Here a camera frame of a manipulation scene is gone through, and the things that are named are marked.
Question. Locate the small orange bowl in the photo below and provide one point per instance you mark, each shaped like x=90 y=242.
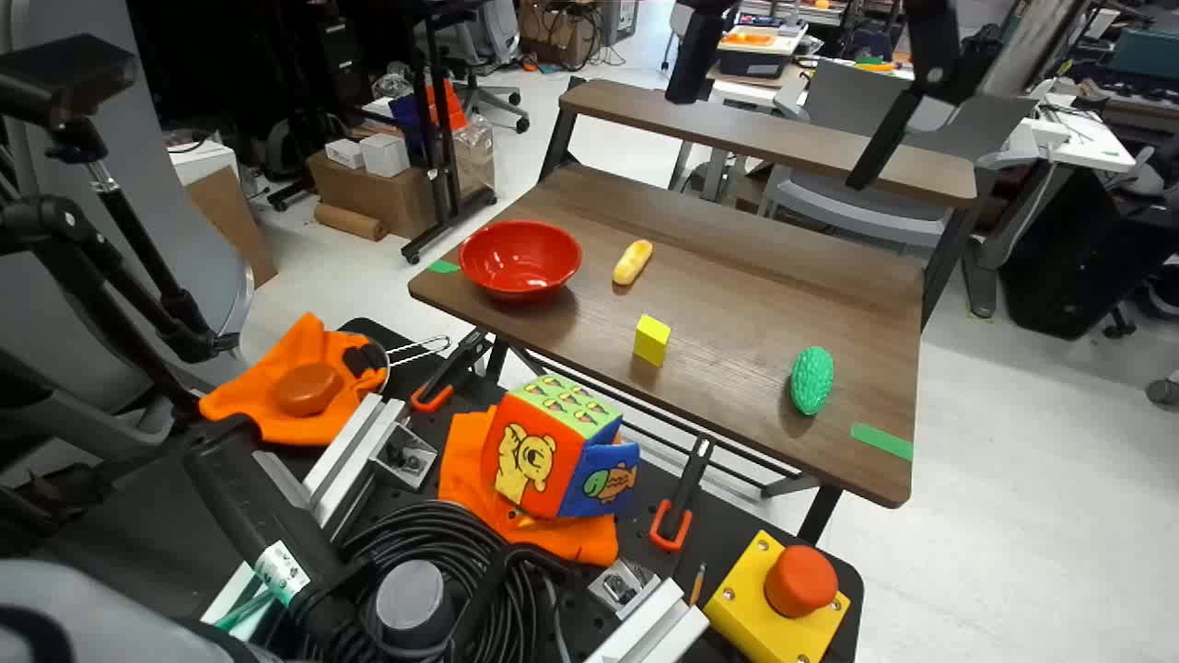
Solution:
x=307 y=387

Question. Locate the aluminium extrusion bar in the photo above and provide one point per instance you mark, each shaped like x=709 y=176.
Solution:
x=353 y=455
x=656 y=627

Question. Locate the grey round cap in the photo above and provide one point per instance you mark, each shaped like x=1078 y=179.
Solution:
x=412 y=606

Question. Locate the wooden table shelf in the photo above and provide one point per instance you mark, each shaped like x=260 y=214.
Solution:
x=759 y=137

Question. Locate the plain cardboard box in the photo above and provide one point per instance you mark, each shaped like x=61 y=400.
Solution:
x=235 y=222

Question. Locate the black orange bar clamp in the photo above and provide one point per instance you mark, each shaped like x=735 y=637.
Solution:
x=446 y=375
x=673 y=519

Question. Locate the yellow corn toy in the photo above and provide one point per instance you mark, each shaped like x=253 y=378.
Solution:
x=632 y=262

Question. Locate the black floor stand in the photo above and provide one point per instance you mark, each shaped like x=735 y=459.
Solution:
x=441 y=149

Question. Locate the colourful soft picture cube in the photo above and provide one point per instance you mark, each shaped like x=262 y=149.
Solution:
x=540 y=461

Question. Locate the green bumpy toy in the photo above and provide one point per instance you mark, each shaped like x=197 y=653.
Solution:
x=811 y=381

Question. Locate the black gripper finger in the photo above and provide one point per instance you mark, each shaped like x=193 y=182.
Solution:
x=935 y=51
x=699 y=51

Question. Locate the black mounting board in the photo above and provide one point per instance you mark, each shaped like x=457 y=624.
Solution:
x=737 y=538

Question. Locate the yellow box with red button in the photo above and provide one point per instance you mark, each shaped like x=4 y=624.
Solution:
x=758 y=614

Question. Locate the black camera tripod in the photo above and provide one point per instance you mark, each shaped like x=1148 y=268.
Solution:
x=133 y=262

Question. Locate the red plastic bowl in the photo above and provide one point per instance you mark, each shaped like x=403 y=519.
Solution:
x=520 y=258

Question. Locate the yellow toy block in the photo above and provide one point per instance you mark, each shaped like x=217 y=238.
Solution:
x=654 y=342

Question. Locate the grey office chair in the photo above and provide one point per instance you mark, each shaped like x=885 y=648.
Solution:
x=860 y=207

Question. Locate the white desk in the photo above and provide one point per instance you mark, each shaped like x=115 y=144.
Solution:
x=1069 y=141

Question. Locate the cardboard box with white packs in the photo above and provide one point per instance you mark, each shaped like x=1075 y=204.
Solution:
x=391 y=191

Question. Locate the wooden desk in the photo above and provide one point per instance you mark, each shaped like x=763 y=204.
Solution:
x=821 y=514

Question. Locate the orange cloth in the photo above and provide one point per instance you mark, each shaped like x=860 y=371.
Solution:
x=246 y=400
x=467 y=473

